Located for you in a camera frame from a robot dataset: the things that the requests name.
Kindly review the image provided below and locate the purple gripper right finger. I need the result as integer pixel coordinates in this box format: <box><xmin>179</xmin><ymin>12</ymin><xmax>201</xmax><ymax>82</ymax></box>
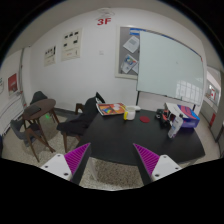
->
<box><xmin>133</xmin><ymin>143</ymin><xmax>181</xmax><ymax>185</ymax></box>

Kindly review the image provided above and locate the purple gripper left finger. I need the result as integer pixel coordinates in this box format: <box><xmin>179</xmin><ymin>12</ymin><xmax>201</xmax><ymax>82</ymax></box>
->
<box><xmin>41</xmin><ymin>143</ymin><xmax>91</xmax><ymax>185</ymax></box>

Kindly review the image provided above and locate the clear plastic water bottle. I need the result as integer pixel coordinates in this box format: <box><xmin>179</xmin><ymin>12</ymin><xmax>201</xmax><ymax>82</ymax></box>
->
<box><xmin>168</xmin><ymin>114</ymin><xmax>183</xmax><ymax>138</ymax></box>

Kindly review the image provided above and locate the wooden chair with black coat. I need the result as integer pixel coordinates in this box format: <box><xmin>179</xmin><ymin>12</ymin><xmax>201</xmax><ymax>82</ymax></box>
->
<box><xmin>57</xmin><ymin>93</ymin><xmax>105</xmax><ymax>148</ymax></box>

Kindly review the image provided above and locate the black rectangular table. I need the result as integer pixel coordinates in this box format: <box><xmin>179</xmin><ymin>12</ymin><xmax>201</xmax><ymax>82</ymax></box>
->
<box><xmin>79</xmin><ymin>110</ymin><xmax>205</xmax><ymax>166</ymax></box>

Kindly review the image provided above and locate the red round coaster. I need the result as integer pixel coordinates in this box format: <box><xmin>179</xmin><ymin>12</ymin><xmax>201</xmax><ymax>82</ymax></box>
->
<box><xmin>140</xmin><ymin>116</ymin><xmax>150</xmax><ymax>123</ymax></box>

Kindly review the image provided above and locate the grey chair near round table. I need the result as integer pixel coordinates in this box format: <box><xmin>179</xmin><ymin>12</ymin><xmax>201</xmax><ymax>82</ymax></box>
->
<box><xmin>10</xmin><ymin>120</ymin><xmax>41</xmax><ymax>147</ymax></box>

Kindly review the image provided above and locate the black red device on table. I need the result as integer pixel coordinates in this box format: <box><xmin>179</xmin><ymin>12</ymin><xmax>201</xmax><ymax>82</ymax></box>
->
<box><xmin>156</xmin><ymin>109</ymin><xmax>171</xmax><ymax>127</ymax></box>

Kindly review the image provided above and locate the blue pink box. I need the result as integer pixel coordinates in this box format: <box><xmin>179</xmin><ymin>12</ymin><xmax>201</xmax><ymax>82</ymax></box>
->
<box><xmin>178</xmin><ymin>105</ymin><xmax>200</xmax><ymax>128</ymax></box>

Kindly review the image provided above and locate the round brown wooden table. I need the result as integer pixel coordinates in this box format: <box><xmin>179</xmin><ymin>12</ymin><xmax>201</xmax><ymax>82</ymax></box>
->
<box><xmin>22</xmin><ymin>99</ymin><xmax>59</xmax><ymax>158</ymax></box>

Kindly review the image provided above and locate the colourful picture book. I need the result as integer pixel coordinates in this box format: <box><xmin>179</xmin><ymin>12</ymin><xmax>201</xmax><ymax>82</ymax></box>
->
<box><xmin>96</xmin><ymin>103</ymin><xmax>126</xmax><ymax>116</ymax></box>

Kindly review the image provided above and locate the dark chair behind round table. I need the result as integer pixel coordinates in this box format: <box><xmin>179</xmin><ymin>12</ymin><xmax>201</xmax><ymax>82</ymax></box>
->
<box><xmin>30</xmin><ymin>91</ymin><xmax>47</xmax><ymax>104</ymax></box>

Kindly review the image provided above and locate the large whiteboard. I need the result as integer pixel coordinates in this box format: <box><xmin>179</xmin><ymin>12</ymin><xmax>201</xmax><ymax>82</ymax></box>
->
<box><xmin>137</xmin><ymin>31</ymin><xmax>204</xmax><ymax>105</ymax></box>

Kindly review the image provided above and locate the grey notice board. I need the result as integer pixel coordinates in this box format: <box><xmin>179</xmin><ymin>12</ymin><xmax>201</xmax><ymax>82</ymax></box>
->
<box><xmin>115</xmin><ymin>27</ymin><xmax>140</xmax><ymax>79</ymax></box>

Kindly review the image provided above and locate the white cup yellow handle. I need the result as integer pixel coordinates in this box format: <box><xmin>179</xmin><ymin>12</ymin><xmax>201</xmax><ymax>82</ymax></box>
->
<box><xmin>123</xmin><ymin>108</ymin><xmax>136</xmax><ymax>121</ymax></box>

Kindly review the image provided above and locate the red wall poster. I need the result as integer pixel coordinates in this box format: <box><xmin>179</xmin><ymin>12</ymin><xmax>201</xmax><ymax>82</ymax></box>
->
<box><xmin>8</xmin><ymin>74</ymin><xmax>18</xmax><ymax>95</ymax></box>

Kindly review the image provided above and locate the white wall poster small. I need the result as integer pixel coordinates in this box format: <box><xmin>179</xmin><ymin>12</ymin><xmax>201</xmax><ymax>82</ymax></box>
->
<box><xmin>44</xmin><ymin>46</ymin><xmax>56</xmax><ymax>66</ymax></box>

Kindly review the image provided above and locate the white wall poster large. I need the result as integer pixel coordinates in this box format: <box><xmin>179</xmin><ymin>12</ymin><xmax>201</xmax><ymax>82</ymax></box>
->
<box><xmin>61</xmin><ymin>29</ymin><xmax>82</xmax><ymax>61</ymax></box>

